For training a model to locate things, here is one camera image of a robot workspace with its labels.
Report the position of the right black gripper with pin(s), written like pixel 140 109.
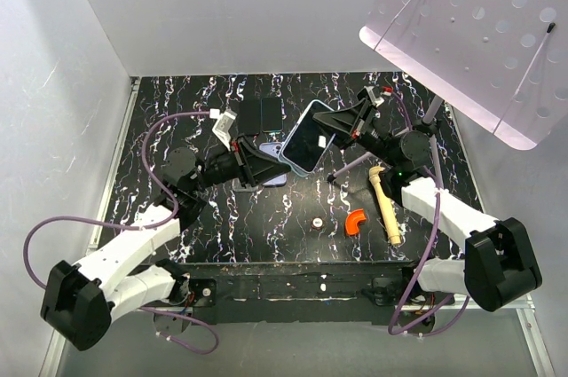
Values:
pixel 344 121

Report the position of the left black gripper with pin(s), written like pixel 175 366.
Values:
pixel 254 166

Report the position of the lilac phone case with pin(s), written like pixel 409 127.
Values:
pixel 273 149

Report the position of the light blue phone case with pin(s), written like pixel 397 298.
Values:
pixel 310 104

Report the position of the dark phone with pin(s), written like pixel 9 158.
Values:
pixel 249 117

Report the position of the clear magsafe phone case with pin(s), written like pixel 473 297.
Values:
pixel 238 187

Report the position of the black smartphone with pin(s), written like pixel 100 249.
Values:
pixel 271 115

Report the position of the orange elbow pipe piece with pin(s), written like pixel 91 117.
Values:
pixel 354 221

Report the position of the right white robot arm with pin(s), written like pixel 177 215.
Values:
pixel 499 264

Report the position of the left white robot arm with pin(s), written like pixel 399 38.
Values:
pixel 82 299

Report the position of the small round white cap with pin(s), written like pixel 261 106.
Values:
pixel 317 223

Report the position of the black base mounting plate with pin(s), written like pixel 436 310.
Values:
pixel 230 293

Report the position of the white perforated music stand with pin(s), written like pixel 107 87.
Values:
pixel 502 63

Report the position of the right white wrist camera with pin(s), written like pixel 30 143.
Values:
pixel 375 94

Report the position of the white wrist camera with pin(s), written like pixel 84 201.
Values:
pixel 375 94
pixel 223 122

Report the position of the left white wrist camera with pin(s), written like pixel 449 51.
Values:
pixel 223 122

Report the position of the wooden recorder flute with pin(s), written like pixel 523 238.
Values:
pixel 385 205

